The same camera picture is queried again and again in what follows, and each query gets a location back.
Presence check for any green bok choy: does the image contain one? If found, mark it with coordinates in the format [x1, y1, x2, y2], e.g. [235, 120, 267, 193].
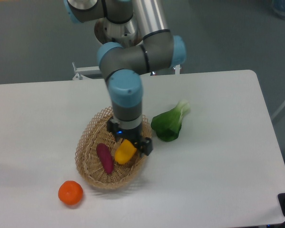
[151, 100, 190, 142]

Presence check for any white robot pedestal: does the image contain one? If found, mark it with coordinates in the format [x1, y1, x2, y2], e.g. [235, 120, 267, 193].
[72, 17, 186, 80]

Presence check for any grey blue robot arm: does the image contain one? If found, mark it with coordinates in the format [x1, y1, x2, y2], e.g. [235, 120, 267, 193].
[64, 0, 186, 155]

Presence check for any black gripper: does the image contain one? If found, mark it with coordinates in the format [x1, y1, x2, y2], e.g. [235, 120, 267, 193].
[107, 118, 153, 157]

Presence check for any woven wicker basket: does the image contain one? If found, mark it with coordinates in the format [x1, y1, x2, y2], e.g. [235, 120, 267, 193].
[75, 106, 147, 190]

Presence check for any orange tangerine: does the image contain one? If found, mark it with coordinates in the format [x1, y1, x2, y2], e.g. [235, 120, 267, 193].
[58, 180, 84, 206]

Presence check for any purple sweet potato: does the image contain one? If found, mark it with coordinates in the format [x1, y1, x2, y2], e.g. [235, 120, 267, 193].
[96, 143, 114, 174]

